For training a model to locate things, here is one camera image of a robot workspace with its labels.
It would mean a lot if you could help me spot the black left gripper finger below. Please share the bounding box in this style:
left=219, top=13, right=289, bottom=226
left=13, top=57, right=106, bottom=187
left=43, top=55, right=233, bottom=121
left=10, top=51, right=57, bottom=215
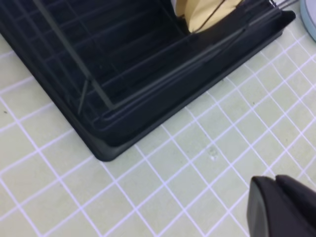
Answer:
left=247, top=175, right=316, bottom=237

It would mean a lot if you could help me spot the yellow plastic plate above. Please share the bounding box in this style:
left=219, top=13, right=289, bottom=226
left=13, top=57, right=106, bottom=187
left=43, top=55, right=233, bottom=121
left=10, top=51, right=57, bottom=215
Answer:
left=171, top=0, right=243, bottom=34

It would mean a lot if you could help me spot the light blue round object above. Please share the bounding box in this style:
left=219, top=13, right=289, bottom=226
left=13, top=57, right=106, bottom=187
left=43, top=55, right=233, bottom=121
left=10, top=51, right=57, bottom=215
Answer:
left=300, top=0, right=316, bottom=41

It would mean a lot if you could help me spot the black drip tray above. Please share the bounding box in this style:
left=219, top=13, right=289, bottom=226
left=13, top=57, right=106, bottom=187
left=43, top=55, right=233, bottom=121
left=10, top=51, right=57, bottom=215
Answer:
left=2, top=11, right=296, bottom=162

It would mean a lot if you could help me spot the black wire dish rack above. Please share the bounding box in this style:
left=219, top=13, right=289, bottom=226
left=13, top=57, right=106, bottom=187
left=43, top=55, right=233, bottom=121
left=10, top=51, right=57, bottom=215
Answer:
left=0, top=0, right=283, bottom=120

